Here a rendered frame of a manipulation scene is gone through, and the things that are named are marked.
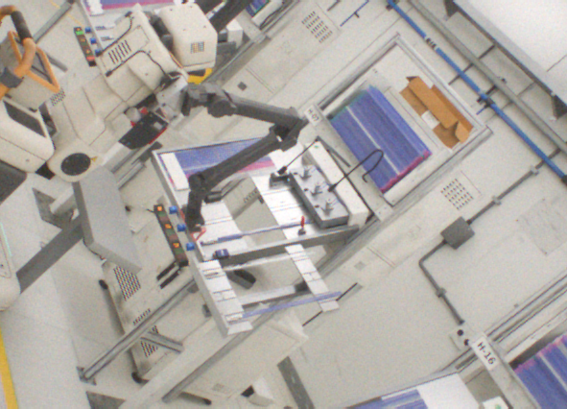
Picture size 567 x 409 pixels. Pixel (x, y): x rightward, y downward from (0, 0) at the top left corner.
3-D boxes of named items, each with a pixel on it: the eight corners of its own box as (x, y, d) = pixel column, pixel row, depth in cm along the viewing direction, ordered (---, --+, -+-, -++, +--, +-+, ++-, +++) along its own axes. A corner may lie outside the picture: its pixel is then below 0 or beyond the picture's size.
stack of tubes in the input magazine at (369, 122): (381, 191, 323) (430, 150, 318) (327, 120, 355) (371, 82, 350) (393, 203, 333) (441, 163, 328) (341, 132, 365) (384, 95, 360)
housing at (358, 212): (345, 237, 333) (352, 214, 323) (298, 166, 363) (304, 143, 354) (362, 233, 336) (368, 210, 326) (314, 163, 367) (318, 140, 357)
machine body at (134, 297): (130, 386, 338) (232, 300, 326) (91, 272, 382) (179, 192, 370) (218, 412, 387) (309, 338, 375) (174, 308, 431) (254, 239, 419)
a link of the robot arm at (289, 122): (301, 105, 285) (313, 121, 279) (282, 132, 291) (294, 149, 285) (205, 79, 254) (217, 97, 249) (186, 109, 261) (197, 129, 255)
